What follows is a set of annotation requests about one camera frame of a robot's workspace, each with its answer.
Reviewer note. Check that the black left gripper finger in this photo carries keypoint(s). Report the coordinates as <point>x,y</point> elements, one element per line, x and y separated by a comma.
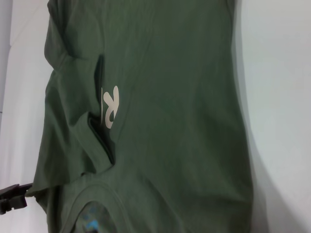
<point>13,204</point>
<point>14,191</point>

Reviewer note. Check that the dark green printed t-shirt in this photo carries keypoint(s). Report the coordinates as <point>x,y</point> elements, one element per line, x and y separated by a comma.
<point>158,109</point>

